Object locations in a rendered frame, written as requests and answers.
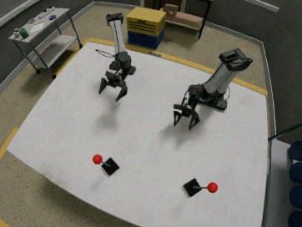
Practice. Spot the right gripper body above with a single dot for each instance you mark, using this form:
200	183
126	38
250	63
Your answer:
119	81

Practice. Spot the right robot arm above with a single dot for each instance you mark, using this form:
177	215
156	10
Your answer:
115	24

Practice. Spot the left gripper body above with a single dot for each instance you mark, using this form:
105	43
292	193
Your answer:
188	111

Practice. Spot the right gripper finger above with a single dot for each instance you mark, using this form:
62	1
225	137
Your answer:
103	85
122	93

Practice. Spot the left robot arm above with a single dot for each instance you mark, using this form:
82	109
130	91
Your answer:
221	79

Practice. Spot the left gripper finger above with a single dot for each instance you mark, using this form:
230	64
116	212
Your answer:
197	120
175	115

